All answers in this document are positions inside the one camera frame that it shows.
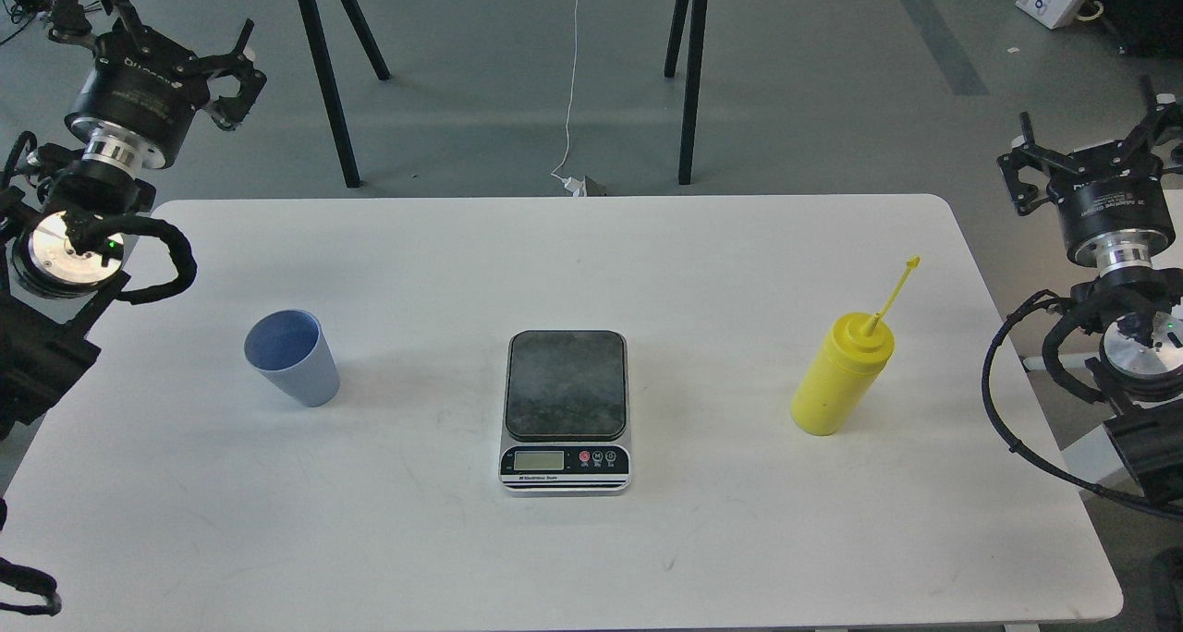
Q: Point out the blue plastic cup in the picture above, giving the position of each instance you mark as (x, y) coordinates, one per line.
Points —
(289, 348)

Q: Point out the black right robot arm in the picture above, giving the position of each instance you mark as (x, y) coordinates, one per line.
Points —
(1116, 340)

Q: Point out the yellow squeeze bottle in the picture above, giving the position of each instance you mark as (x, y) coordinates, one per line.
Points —
(854, 352)

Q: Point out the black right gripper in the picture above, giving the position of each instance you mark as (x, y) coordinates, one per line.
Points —
(1092, 193)

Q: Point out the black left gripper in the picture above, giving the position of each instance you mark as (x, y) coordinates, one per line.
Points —
(143, 94)

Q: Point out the digital kitchen scale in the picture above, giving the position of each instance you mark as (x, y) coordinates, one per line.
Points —
(565, 420)

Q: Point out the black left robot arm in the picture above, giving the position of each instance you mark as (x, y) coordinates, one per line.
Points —
(78, 234)

